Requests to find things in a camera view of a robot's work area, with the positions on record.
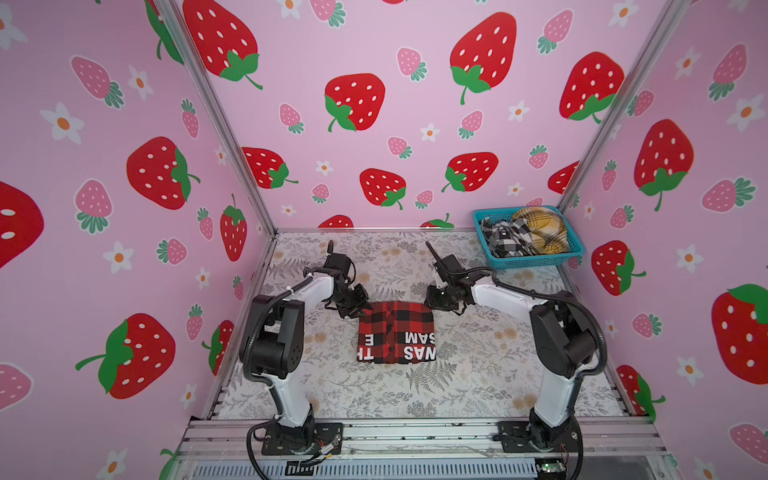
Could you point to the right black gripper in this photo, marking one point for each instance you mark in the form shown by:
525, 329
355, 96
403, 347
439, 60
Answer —
430, 302

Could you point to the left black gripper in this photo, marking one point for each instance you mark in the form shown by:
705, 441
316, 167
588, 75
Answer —
362, 301

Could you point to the red black plaid shirt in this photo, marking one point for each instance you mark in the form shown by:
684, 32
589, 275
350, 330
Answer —
396, 332

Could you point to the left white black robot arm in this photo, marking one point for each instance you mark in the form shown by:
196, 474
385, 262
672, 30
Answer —
273, 339

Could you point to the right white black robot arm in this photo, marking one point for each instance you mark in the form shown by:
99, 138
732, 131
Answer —
568, 340

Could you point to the black white plaid shirt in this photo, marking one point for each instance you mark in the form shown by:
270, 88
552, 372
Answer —
507, 238

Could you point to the yellow plaid shirt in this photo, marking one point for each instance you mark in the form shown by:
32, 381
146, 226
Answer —
547, 230

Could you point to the teal plastic basket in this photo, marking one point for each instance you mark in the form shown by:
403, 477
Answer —
534, 261

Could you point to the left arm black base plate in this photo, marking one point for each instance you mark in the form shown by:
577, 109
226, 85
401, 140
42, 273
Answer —
283, 441

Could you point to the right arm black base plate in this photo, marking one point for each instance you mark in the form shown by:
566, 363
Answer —
533, 438

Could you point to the aluminium rail frame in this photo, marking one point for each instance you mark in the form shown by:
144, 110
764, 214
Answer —
461, 448

